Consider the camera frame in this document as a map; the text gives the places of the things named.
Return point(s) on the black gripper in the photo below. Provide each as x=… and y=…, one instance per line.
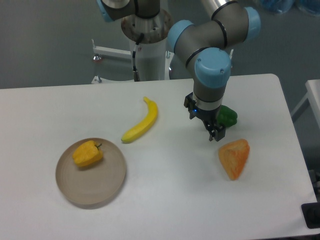
x=207, y=112

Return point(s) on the yellow bell pepper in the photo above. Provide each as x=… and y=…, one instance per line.
x=87, y=153

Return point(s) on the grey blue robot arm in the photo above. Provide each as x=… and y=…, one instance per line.
x=200, y=48

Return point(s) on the green bell pepper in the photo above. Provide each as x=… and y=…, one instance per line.
x=227, y=116

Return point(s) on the beige round plate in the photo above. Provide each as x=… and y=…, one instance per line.
x=95, y=185

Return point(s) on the yellow banana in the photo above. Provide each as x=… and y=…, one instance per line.
x=144, y=125

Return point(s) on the white side table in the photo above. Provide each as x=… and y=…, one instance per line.
x=311, y=98

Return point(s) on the black device at edge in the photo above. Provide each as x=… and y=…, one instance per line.
x=311, y=214

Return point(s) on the blue plastic bag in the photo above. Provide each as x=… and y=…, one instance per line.
x=276, y=6

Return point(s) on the white left base leg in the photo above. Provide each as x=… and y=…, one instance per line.
x=100, y=52

